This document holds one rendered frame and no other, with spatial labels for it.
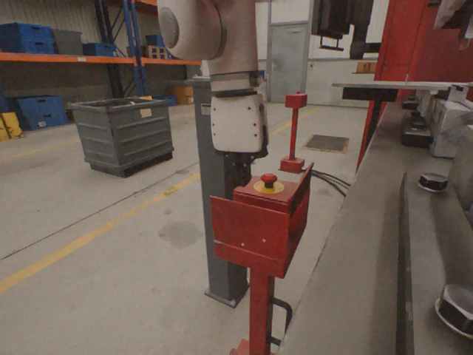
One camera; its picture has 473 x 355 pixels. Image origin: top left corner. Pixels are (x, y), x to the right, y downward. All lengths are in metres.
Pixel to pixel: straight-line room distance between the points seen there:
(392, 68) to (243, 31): 1.35
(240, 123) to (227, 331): 1.00
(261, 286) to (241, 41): 0.54
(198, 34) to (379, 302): 0.35
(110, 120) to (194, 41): 2.33
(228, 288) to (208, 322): 0.17
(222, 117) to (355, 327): 0.36
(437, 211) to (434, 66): 1.43
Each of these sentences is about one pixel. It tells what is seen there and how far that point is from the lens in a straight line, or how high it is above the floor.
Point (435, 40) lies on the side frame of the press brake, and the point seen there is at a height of 1.16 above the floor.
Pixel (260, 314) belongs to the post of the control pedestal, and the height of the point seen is 0.44.
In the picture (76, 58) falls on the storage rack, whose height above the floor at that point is 1.20.
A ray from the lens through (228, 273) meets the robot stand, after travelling 1.20.
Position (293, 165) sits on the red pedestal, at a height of 0.09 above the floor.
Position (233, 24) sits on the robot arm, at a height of 1.10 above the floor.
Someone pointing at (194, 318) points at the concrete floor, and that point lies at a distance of 1.32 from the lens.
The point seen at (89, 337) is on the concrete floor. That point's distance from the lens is 1.41.
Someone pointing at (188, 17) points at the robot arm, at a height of 1.10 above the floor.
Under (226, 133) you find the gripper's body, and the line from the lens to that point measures 0.45.
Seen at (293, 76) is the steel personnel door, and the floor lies 0.80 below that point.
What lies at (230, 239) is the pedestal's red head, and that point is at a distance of 0.52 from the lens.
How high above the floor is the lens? 1.04
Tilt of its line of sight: 24 degrees down
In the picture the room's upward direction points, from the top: straight up
